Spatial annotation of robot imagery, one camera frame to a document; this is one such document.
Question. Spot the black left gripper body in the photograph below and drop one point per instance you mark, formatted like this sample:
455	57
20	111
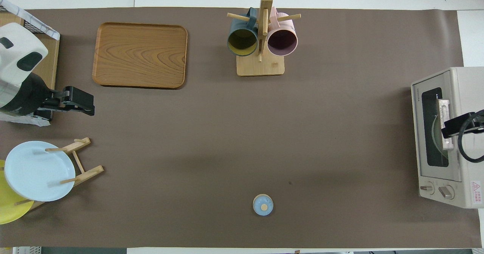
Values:
55	100

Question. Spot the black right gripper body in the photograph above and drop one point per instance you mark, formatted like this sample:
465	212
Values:
479	120

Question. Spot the pale green plate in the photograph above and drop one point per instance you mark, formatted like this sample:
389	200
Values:
435	137

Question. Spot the beige toaster oven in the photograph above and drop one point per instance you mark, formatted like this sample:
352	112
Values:
461	178

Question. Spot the beige oven knob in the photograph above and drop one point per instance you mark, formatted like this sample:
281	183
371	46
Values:
427	188
447	192

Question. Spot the wooden plate rack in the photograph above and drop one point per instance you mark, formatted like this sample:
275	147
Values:
89	172

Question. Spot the red warning sticker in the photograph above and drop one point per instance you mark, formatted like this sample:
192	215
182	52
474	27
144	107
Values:
476	191

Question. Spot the brown wooden tray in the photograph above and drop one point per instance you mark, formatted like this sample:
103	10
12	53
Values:
140	55

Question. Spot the light blue plate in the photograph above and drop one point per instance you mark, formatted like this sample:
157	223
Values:
38	171

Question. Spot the yellow plate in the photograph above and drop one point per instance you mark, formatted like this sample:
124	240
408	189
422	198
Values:
9	208

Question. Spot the brown table mat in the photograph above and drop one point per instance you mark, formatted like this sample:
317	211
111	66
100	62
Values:
302	133

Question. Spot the dark blue mug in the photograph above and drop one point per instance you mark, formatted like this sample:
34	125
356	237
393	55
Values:
242	42

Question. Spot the wooden mug tree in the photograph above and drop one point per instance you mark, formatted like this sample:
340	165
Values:
261	67

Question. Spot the pink mug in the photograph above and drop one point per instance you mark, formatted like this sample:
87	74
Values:
282	42

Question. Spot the small blue jar cork lid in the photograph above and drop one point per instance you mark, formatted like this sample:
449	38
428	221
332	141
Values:
262	205

